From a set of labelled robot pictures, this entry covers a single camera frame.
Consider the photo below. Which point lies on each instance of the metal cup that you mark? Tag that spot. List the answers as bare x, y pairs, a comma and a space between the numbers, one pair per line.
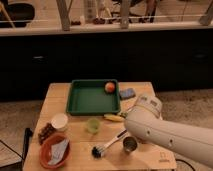
129, 144

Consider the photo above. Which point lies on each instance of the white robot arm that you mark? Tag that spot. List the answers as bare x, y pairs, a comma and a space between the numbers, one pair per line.
144, 122

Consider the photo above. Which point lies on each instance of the orange plate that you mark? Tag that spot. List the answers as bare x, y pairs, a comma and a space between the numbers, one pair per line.
45, 151

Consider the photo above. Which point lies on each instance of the blue sponge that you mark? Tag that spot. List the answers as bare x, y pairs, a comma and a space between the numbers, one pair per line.
127, 93

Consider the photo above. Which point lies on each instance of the orange ball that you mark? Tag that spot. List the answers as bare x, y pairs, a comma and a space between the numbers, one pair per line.
109, 87

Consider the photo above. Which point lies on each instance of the green translucent cup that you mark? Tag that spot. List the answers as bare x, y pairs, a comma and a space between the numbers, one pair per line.
93, 125

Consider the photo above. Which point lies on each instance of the green plastic tray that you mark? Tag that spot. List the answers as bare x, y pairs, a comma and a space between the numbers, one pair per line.
89, 98

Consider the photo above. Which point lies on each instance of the black office chair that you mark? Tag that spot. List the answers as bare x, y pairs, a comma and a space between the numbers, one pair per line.
20, 13

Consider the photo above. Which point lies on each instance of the crumpled white paper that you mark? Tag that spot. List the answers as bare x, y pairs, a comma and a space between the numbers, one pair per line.
57, 151

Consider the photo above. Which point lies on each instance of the green vegetable toy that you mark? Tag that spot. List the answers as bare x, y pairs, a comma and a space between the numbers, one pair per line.
123, 114

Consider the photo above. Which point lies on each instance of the brown grape bunch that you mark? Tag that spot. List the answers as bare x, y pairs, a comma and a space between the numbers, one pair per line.
45, 132

